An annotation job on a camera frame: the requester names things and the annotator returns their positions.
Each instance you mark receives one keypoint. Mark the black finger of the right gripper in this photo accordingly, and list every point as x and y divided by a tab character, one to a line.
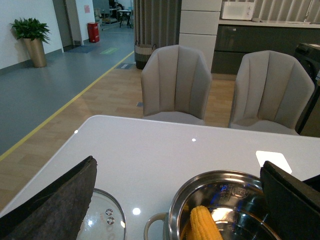
313	182

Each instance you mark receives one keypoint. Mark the green potted plant gold vase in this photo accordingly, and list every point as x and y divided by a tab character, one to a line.
34	34

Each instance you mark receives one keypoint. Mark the left beige upholstered chair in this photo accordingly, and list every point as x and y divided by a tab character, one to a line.
175	84

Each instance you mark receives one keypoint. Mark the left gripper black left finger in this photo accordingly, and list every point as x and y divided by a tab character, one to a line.
57	211

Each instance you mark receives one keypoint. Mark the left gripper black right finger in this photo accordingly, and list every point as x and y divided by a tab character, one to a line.
294	206

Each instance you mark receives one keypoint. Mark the white microwave oven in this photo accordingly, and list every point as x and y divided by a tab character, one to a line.
233	10

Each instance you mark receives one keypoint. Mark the beige upholstered chair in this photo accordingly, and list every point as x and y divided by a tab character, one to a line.
268	93
175	84

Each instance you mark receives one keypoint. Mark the woven laundry basket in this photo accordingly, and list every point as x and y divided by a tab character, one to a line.
142	53

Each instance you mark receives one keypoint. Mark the red fire extinguisher box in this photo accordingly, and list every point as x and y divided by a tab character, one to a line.
93	32

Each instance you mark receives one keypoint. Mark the black washing machine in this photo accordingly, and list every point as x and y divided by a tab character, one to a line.
308	56

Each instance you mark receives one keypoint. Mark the yellow corn cob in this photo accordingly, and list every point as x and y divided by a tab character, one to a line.
202	225

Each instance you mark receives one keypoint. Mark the grey curtain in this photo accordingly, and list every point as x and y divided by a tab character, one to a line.
157	22

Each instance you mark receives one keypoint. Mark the stainless steel pot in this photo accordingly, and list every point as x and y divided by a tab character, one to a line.
236	203

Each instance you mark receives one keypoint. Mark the dark grey kitchen counter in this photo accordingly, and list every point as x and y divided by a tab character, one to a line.
234	41

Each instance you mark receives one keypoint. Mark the right beige upholstered chair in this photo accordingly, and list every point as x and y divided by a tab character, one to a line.
268	93

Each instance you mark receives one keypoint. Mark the white cabinet column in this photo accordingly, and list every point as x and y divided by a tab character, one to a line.
199	20

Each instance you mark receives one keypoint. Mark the glass pot lid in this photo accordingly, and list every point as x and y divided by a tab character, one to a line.
104	219

